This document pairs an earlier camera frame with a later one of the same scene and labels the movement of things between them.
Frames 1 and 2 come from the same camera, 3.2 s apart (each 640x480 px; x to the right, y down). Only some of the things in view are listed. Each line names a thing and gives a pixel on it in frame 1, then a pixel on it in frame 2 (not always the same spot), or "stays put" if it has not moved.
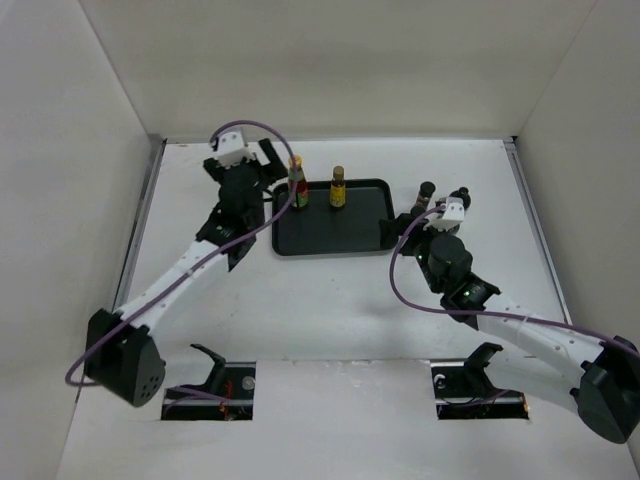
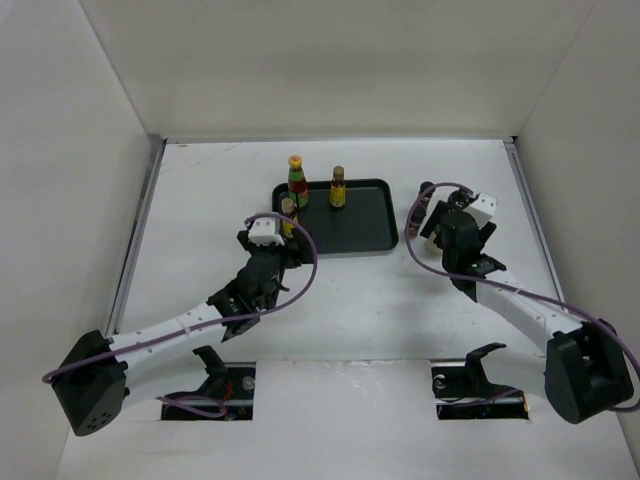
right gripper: (417, 231) -> (436, 218)
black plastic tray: (320, 229) stays put
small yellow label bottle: (338, 187) stays put
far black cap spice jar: (426, 192) stays put
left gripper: (276, 169) -> (302, 255)
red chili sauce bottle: (301, 198) stays put
